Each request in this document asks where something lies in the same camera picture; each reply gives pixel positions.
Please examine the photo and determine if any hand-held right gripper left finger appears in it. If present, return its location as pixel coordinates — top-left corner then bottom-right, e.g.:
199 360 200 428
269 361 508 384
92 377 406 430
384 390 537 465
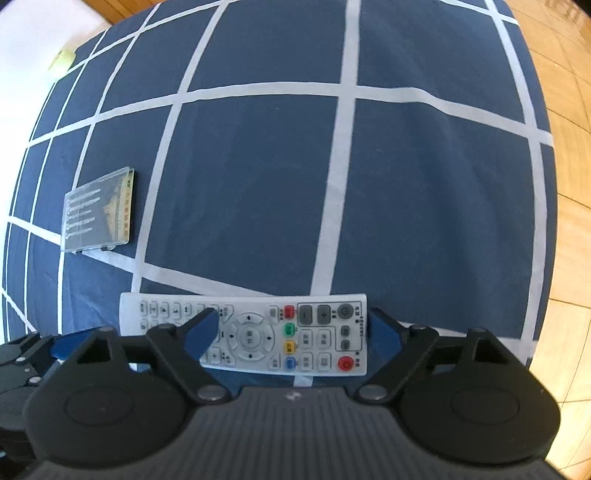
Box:
65 307 232 408

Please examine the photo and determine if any clear drill bit case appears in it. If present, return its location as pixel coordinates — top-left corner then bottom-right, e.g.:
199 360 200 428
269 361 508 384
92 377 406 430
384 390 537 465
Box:
62 166 137 254

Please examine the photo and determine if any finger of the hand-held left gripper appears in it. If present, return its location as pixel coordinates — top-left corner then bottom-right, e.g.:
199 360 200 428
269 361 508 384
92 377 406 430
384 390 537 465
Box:
0 328 94 394

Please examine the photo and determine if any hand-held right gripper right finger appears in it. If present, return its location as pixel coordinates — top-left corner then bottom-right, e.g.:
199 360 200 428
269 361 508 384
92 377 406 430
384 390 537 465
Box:
355 307 528 407

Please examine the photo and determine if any green tape roll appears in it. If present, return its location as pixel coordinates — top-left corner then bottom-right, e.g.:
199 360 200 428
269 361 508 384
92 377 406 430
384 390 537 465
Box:
48 48 77 77

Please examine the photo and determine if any long white TV remote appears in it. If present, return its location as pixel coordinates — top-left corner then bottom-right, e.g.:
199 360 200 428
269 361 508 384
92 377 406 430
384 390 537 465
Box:
119 293 370 378

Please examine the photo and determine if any navy white checked bed sheet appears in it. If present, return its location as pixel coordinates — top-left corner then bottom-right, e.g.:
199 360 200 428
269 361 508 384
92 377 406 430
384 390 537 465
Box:
0 0 555 416

